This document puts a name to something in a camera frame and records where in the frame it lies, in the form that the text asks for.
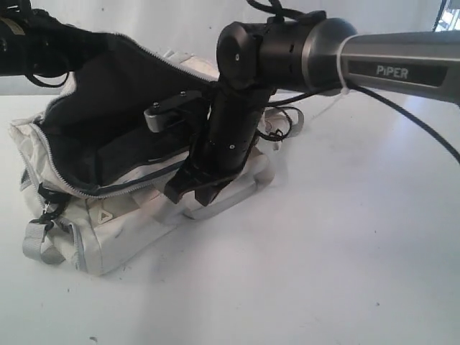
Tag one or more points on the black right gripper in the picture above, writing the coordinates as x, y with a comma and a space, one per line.
208, 169

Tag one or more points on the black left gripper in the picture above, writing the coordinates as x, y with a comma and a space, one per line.
68, 48

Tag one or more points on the white zippered duffel bag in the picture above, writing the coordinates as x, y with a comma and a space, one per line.
94, 174

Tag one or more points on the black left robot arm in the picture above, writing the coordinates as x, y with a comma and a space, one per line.
35, 43

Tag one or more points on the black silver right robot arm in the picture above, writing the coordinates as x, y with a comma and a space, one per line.
313, 55

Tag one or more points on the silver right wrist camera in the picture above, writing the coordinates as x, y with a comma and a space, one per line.
187, 107

